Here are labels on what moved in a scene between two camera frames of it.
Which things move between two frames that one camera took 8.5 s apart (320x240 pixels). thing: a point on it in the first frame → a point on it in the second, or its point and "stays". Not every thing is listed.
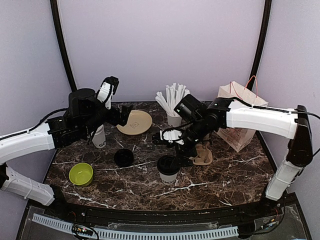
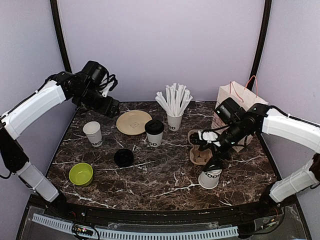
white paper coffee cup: [168, 179] → [154, 140]
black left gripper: [115, 120] → [104, 109]
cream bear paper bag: [238, 138] stays
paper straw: [161, 99] → [187, 99]
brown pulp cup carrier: [204, 157] stays
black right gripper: [182, 150] → [216, 152]
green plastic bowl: [81, 174] stays
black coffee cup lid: [168, 164] → [154, 127]
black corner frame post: [262, 44] stays
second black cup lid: [123, 158] stays
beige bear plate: [139, 122] stays
